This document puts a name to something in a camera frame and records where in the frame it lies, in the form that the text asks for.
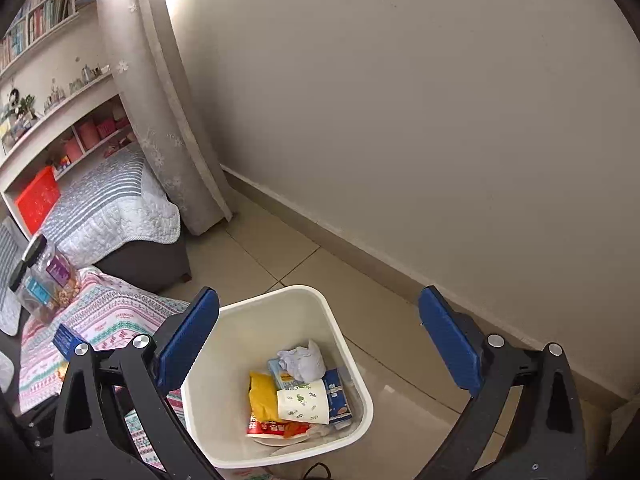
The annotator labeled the yellow snack packet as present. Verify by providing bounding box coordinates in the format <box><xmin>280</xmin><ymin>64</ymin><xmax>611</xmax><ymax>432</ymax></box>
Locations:
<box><xmin>248</xmin><ymin>370</ymin><xmax>281</xmax><ymax>423</ymax></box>

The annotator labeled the clear jar blue label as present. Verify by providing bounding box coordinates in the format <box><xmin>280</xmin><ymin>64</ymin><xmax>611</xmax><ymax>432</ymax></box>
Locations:
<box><xmin>9</xmin><ymin>260</ymin><xmax>61</xmax><ymax>323</ymax></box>

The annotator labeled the blue biscuit box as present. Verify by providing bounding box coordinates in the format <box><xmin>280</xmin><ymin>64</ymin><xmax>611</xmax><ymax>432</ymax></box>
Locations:
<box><xmin>322</xmin><ymin>367</ymin><xmax>353</xmax><ymax>428</ymax></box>

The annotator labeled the white tissue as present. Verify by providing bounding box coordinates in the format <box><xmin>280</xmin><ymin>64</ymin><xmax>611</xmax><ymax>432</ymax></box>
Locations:
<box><xmin>277</xmin><ymin>339</ymin><xmax>327</xmax><ymax>383</ymax></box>

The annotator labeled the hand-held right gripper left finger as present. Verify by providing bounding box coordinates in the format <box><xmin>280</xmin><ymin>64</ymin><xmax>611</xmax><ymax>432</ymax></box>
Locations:
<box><xmin>52</xmin><ymin>287</ymin><xmax>221</xmax><ymax>480</ymax></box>

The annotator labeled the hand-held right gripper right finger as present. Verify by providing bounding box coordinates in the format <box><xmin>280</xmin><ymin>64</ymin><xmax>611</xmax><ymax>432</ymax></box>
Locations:
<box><xmin>415</xmin><ymin>285</ymin><xmax>588</xmax><ymax>480</ymax></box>

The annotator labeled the red snack packet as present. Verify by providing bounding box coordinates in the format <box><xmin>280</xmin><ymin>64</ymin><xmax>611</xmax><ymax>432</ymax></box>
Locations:
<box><xmin>246</xmin><ymin>412</ymin><xmax>313</xmax><ymax>440</ymax></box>

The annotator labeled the beige floral curtain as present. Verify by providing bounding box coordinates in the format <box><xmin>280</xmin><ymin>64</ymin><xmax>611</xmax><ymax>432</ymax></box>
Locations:
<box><xmin>95</xmin><ymin>0</ymin><xmax>234</xmax><ymax>237</ymax></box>

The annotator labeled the quilted striped armrest cover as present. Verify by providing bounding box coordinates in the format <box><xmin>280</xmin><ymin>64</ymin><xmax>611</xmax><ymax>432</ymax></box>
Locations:
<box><xmin>0</xmin><ymin>219</ymin><xmax>32</xmax><ymax>337</ymax></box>

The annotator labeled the large quilted striped cover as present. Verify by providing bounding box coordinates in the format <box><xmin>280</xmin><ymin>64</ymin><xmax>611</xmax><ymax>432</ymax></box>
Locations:
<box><xmin>39</xmin><ymin>146</ymin><xmax>182</xmax><ymax>267</ymax></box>

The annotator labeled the small potted plant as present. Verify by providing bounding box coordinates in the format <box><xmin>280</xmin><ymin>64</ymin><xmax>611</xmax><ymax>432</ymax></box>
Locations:
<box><xmin>0</xmin><ymin>87</ymin><xmax>39</xmax><ymax>132</ymax></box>

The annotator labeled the black cable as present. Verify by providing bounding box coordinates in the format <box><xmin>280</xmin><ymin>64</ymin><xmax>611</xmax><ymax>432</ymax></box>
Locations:
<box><xmin>299</xmin><ymin>461</ymin><xmax>333</xmax><ymax>480</ymax></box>

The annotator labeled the dark blue carton box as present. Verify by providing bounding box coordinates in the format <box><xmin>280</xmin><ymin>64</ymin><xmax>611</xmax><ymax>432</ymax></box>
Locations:
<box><xmin>52</xmin><ymin>324</ymin><xmax>89</xmax><ymax>361</ymax></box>

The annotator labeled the white bookshelf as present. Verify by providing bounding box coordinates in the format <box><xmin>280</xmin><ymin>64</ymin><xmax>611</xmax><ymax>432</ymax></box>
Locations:
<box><xmin>0</xmin><ymin>0</ymin><xmax>137</xmax><ymax>241</ymax></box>

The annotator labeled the clear jar purple label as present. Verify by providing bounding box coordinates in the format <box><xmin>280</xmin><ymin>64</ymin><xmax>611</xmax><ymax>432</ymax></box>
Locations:
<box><xmin>22</xmin><ymin>235</ymin><xmax>83</xmax><ymax>306</ymax></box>

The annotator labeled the white plastic trash bin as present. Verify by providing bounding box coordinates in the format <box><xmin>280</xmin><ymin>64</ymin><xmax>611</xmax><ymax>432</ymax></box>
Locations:
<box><xmin>180</xmin><ymin>285</ymin><xmax>375</xmax><ymax>471</ymax></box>

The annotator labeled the white paper cup green print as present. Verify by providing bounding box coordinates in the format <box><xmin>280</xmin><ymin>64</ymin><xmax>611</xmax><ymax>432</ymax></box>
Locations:
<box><xmin>276</xmin><ymin>379</ymin><xmax>331</xmax><ymax>426</ymax></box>

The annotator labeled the grey chaise sofa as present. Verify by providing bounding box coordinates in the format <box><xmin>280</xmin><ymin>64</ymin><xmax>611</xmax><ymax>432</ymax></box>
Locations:
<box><xmin>94</xmin><ymin>237</ymin><xmax>192</xmax><ymax>294</ymax></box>

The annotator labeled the row of books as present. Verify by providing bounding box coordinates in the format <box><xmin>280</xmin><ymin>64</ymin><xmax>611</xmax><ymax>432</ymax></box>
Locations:
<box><xmin>0</xmin><ymin>0</ymin><xmax>97</xmax><ymax>72</ymax></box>

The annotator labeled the patterned striped tablecloth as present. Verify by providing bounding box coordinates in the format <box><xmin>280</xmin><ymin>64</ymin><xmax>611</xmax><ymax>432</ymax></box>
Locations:
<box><xmin>17</xmin><ymin>267</ymin><xmax>191</xmax><ymax>476</ymax></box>

